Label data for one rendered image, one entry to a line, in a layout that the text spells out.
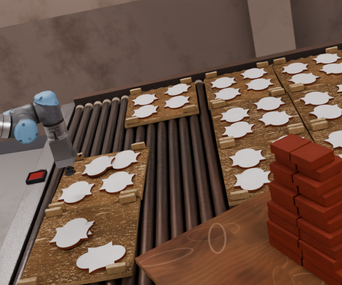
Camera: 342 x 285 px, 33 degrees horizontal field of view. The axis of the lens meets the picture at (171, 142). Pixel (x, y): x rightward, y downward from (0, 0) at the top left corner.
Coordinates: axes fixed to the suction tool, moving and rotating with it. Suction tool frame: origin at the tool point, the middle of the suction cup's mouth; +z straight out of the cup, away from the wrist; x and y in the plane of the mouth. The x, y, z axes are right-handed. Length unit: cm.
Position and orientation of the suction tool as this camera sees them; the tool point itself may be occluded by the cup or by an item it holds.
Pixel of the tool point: (70, 172)
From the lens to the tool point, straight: 215.5
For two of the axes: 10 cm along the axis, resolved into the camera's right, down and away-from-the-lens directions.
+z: 2.1, 8.8, 4.2
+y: -0.9, -4.1, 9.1
